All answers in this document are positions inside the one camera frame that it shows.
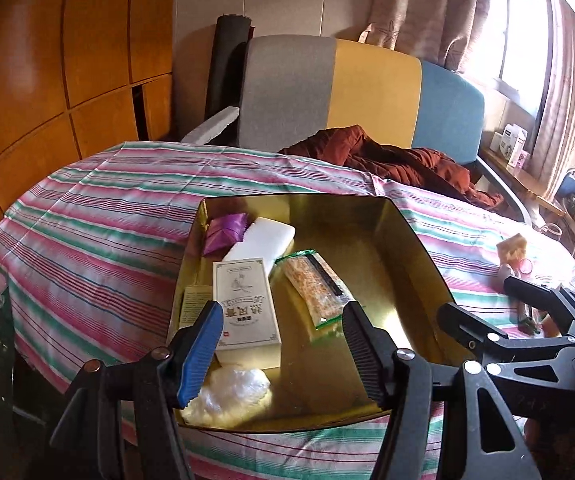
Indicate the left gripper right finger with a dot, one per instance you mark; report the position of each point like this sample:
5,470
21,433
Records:
480,436

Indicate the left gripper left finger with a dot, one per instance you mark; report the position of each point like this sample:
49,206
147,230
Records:
88,440

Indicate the grain bar packet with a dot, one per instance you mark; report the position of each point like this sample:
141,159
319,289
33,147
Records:
322,290

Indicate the pink hair roller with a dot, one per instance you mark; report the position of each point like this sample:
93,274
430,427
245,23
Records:
522,266

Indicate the white plastic bag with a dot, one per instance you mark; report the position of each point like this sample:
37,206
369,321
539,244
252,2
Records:
231,396

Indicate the yellow paper card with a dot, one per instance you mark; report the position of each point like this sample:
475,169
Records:
193,301

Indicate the white tea box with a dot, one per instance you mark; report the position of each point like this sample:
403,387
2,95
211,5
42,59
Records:
251,335

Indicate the wooden side table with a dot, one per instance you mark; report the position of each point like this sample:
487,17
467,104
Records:
530,190

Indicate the purple wrapped packet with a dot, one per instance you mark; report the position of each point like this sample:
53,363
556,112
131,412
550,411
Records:
225,231

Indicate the gold tray box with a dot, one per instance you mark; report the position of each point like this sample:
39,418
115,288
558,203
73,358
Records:
370,245

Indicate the pink small box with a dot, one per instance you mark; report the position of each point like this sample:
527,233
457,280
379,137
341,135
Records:
521,160

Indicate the white foam block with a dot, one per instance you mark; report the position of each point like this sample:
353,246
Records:
265,239

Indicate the white product box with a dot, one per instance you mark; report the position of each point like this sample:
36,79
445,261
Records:
511,144

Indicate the rust red jacket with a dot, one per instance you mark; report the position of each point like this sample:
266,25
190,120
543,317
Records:
423,168

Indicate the wooden wardrobe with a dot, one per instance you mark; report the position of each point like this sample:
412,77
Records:
78,77

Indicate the grey yellow blue armchair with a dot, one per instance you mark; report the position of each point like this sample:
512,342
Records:
294,86

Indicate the patterned curtain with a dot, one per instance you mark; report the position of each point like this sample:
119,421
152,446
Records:
443,32

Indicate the black rolled mat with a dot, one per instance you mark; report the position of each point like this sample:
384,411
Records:
224,82

